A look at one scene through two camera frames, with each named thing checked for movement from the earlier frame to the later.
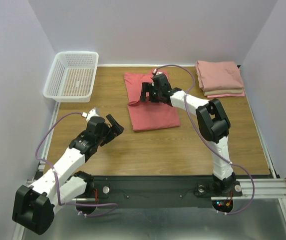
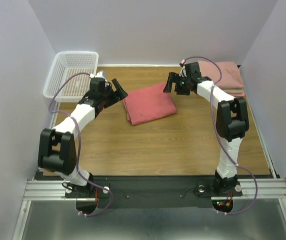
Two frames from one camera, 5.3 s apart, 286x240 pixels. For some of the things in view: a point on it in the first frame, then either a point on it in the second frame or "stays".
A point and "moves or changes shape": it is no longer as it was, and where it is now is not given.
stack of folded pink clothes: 217,75 stays
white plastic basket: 72,76 stays
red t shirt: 146,115 moves or changes shape
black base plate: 159,191 stays
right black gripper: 150,92 -> 176,83
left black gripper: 110,131 -> 115,94
